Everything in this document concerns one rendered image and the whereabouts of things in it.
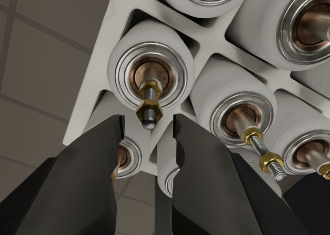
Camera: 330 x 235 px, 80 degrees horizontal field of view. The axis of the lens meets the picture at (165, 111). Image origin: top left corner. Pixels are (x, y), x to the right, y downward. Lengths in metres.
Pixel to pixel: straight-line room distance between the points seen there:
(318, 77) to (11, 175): 0.79
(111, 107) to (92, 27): 0.23
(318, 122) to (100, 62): 0.29
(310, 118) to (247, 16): 0.15
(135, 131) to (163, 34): 0.12
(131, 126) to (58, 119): 0.35
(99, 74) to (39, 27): 0.24
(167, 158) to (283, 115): 0.17
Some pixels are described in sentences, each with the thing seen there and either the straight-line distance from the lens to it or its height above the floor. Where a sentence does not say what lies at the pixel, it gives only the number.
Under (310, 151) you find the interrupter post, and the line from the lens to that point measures 0.32.
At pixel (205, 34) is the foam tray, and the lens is 0.28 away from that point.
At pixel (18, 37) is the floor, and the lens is 0.54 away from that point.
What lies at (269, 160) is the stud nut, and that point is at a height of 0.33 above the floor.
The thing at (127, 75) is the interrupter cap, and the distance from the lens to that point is 0.21.
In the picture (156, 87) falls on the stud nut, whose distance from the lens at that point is 0.17.
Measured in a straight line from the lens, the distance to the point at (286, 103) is 0.35.
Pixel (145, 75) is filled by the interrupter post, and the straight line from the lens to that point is 0.19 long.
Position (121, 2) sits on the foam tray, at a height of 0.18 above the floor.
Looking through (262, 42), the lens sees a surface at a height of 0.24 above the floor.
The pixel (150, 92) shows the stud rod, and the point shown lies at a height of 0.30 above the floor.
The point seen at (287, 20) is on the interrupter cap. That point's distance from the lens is 0.23.
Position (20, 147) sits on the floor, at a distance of 0.69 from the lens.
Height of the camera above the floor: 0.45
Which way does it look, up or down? 61 degrees down
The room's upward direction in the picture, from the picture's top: 175 degrees clockwise
